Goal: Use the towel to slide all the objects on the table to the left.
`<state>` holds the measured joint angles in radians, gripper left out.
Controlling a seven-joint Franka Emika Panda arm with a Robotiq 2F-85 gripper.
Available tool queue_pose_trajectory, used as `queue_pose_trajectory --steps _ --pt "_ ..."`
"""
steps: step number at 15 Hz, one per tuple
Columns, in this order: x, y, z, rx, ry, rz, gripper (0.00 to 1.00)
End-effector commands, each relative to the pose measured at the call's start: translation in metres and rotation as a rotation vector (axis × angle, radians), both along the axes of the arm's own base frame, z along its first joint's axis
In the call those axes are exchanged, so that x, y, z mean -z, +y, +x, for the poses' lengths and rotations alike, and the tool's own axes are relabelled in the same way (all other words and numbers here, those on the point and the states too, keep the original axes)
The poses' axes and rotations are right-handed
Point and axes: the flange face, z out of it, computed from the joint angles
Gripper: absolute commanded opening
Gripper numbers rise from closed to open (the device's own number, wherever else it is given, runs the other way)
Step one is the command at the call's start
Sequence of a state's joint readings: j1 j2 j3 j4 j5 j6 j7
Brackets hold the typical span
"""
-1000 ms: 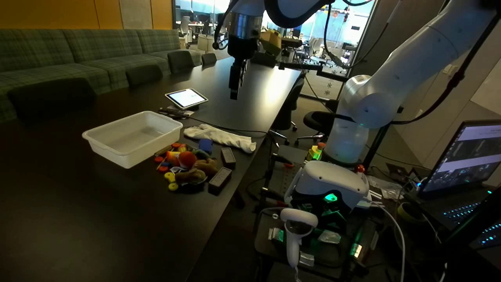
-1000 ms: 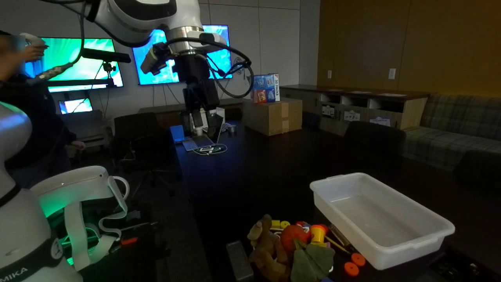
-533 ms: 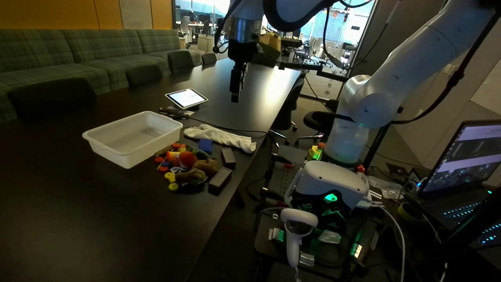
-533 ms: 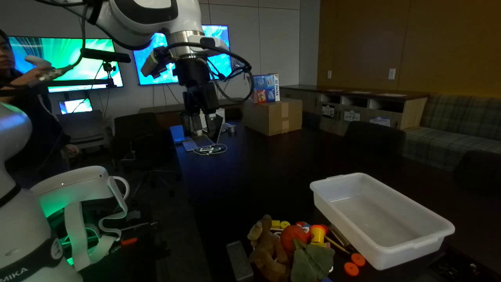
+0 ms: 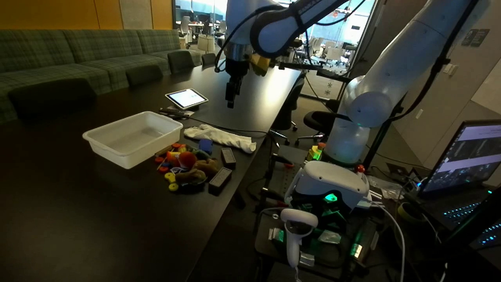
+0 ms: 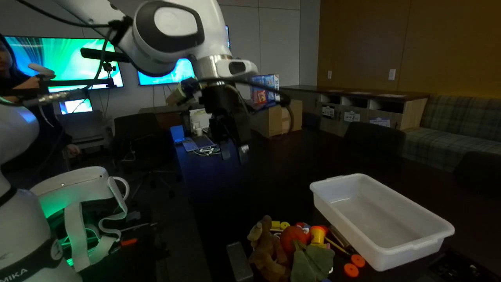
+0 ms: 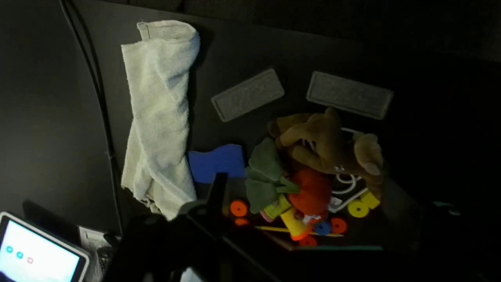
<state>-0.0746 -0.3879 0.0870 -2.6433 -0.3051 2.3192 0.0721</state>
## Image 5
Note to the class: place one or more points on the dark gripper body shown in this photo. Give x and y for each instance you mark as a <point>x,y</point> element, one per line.
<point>237,60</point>

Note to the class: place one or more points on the white cloth towel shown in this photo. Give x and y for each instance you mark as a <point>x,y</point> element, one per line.
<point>225,138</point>

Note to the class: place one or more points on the blue sponge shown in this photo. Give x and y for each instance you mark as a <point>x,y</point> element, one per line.
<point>206,146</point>

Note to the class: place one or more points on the black rectangular block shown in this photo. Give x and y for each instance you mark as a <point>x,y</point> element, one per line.
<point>230,157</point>
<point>220,181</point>

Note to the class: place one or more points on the red round toy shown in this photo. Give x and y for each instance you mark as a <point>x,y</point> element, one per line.
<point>187,159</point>

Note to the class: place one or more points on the brown plush toy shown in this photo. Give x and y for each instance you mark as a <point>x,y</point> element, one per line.
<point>190,177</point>

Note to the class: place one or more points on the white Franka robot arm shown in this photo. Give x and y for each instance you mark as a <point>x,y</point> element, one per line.
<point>397,68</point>

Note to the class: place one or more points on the tablet with lit screen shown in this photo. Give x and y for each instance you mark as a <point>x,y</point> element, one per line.
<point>187,98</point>

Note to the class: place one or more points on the dark upholstered chair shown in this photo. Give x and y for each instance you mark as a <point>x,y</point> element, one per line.
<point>53,99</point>
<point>143,74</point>
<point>181,61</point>

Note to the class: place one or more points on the black office chair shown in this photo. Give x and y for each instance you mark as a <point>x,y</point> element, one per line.
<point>322,121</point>

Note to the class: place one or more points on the small green yellow object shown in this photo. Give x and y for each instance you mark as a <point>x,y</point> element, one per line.
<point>316,152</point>

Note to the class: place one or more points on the clear plastic bin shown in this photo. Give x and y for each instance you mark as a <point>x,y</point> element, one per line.
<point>131,138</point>

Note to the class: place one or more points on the white VR headset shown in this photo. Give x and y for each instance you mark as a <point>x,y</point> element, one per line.
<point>330,181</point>

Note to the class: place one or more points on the white VR controller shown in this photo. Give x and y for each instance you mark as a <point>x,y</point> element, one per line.
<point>294,245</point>

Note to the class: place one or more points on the green plaid sofa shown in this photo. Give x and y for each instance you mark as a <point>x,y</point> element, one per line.
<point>53,57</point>

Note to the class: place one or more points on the open laptop computer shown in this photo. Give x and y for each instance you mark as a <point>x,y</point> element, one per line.
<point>471,157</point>

